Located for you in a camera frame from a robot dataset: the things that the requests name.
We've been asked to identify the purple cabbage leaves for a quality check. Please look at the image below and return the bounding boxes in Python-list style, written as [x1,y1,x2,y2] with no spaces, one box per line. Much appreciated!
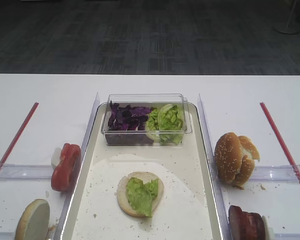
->
[105,102,154,146]

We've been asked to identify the right red strip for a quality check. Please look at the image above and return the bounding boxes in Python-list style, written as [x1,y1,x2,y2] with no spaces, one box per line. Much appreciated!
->
[259,102,300,184]

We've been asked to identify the sliced meat patties stack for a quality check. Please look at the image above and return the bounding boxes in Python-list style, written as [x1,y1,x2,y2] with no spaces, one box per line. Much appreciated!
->
[228,205,266,240]

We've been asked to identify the left long clear rail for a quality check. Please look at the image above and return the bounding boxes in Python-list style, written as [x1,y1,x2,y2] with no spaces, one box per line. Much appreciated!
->
[53,94,100,240]

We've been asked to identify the upper left clear holder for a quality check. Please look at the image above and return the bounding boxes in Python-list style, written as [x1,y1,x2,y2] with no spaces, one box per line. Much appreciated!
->
[0,164,53,181]

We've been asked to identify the lower left clear holder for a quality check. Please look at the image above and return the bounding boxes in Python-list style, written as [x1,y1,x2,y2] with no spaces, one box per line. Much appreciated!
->
[0,231,15,240]

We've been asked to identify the bottom bun on tray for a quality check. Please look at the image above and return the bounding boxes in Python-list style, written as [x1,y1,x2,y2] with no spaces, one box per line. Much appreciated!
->
[116,171,164,218]

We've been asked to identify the red strip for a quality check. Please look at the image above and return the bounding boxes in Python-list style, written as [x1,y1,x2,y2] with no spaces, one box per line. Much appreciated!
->
[259,102,300,184]
[0,102,39,170]

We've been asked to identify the sesame bun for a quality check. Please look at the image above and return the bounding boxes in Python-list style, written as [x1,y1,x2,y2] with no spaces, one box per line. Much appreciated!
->
[214,132,243,184]
[232,135,260,188]

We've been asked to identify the remaining tomato slices stack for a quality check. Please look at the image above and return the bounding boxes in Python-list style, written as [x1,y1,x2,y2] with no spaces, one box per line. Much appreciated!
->
[51,143,81,192]

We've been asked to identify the lower right clear holder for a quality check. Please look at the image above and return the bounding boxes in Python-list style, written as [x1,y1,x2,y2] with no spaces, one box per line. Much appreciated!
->
[265,227,300,240]

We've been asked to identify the metal baking tray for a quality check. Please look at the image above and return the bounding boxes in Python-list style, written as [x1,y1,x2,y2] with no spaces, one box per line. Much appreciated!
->
[60,104,223,240]

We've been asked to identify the upper right clear holder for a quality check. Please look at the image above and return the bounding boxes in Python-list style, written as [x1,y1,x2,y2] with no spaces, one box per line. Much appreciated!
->
[249,165,300,183]

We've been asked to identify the white stop block tomato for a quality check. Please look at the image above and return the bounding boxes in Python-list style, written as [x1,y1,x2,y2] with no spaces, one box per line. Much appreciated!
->
[51,147,62,169]

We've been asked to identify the white stand base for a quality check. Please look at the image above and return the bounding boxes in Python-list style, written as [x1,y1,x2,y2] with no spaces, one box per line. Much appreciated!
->
[272,0,300,35]

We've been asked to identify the bun half standing left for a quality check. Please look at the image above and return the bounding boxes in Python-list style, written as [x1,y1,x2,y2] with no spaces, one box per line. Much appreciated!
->
[14,199,50,240]

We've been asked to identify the left red strip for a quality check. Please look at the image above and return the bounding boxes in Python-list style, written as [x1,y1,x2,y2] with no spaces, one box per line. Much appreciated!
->
[0,102,39,170]

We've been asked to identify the green lettuce in container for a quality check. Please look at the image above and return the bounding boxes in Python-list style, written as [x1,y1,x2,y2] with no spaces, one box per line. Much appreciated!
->
[145,103,185,145]

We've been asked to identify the clear holder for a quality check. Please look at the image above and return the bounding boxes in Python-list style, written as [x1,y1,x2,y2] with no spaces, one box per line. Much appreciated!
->
[249,165,300,183]
[0,164,53,181]
[0,231,15,240]
[265,227,300,240]

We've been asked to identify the sesame bun rear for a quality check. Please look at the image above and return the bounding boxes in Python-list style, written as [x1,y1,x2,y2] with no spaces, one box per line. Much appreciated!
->
[232,135,260,188]

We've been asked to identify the lettuce leaf on bun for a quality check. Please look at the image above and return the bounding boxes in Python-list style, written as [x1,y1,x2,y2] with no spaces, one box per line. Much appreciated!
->
[126,177,159,217]

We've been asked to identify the clear plastic container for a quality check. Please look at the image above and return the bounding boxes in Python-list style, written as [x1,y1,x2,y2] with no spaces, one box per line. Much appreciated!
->
[101,93,192,146]

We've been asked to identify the white stop block meat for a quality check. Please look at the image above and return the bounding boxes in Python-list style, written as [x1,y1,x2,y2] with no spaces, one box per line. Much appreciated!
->
[262,215,276,240]

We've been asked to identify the sesame bun front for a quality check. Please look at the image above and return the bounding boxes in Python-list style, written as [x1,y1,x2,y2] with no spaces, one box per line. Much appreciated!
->
[214,132,243,184]

